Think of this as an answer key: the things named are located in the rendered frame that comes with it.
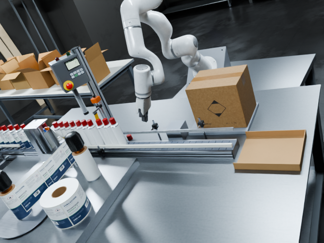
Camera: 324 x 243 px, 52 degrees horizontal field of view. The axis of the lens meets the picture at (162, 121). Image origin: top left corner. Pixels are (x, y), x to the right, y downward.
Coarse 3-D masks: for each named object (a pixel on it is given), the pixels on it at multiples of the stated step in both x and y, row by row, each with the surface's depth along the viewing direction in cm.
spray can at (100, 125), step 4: (96, 120) 202; (100, 120) 202; (100, 124) 202; (100, 128) 202; (100, 132) 203; (104, 132) 203; (104, 136) 205; (104, 140) 206; (108, 140) 206; (108, 144) 207; (108, 148) 209
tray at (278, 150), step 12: (252, 132) 176; (264, 132) 173; (276, 132) 170; (288, 132) 167; (300, 132) 164; (252, 144) 172; (264, 144) 169; (276, 144) 166; (288, 144) 163; (300, 144) 160; (240, 156) 167; (252, 156) 164; (264, 156) 161; (276, 156) 158; (288, 156) 155; (300, 156) 147; (240, 168) 159; (252, 168) 156; (264, 168) 153; (276, 168) 150; (288, 168) 147; (300, 168) 145
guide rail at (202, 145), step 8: (144, 144) 193; (152, 144) 190; (160, 144) 187; (168, 144) 184; (176, 144) 181; (184, 144) 179; (192, 144) 176; (200, 144) 174; (208, 144) 171; (216, 144) 169; (224, 144) 166
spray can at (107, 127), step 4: (104, 120) 198; (104, 124) 200; (108, 124) 200; (104, 128) 201; (108, 128) 200; (108, 132) 201; (112, 132) 201; (108, 136) 203; (112, 136) 202; (112, 140) 204; (116, 140) 204; (112, 144) 206; (116, 144) 205; (116, 148) 207
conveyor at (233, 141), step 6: (132, 144) 205; (138, 144) 202; (234, 144) 170; (24, 150) 252; (30, 150) 248; (90, 150) 216; (96, 150) 214; (108, 150) 208; (114, 150) 206; (120, 150) 204; (126, 150) 201; (132, 150) 199; (138, 150) 196; (144, 150) 195; (150, 150) 192; (156, 150) 190
